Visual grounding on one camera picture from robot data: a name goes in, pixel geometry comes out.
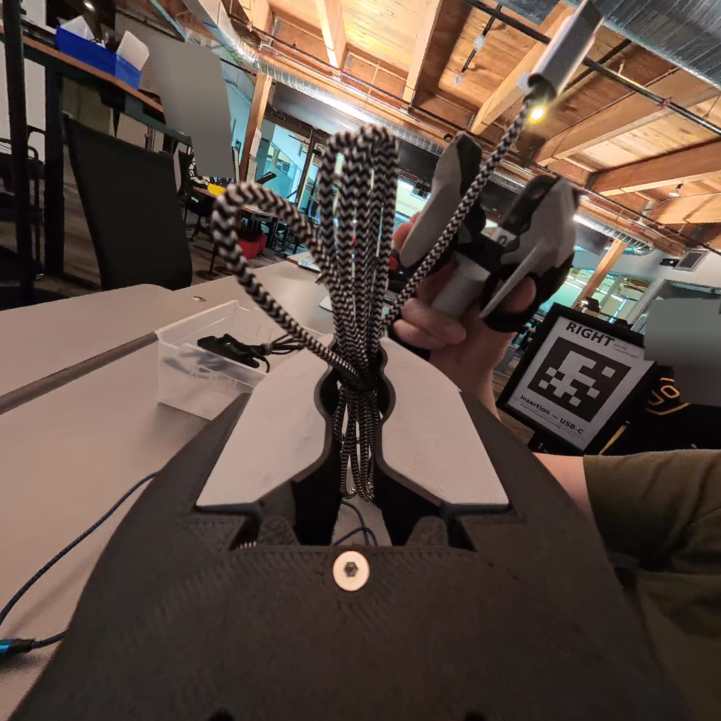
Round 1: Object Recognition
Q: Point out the person's right hand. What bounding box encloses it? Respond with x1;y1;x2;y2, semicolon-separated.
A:
389;210;539;420

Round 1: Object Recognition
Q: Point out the person's right forearm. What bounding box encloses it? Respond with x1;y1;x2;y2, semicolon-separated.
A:
529;448;721;721

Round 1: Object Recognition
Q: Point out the blue plastic bin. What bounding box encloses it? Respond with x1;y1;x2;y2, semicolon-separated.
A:
55;25;143;91

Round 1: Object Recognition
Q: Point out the clear plastic container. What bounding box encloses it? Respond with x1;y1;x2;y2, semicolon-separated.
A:
155;300;334;422

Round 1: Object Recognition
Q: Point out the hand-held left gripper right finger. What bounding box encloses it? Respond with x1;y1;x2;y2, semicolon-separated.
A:
370;337;511;543

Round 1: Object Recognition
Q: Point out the silver ventilation duct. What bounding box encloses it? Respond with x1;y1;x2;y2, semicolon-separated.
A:
496;0;721;88
222;48;657;257

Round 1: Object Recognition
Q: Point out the grey metal pole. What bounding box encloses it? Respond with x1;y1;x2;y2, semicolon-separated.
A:
0;331;160;416

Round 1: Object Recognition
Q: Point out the wooden desk with black frame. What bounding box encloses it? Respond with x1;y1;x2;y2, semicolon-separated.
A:
0;0;195;309

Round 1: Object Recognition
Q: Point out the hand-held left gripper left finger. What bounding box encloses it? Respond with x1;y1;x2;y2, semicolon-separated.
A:
195;336;345;544

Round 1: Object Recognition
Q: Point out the black chair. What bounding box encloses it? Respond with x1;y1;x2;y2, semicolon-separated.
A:
63;114;193;292

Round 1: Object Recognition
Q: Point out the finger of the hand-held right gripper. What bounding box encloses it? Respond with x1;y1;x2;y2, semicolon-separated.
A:
397;132;485;269
479;176;581;319

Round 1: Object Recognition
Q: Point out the black clip with cable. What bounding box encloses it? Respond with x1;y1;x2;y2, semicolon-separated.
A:
196;333;294;371

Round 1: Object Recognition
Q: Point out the black white braided usb-c cable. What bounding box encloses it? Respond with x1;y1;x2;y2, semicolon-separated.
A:
211;0;605;503

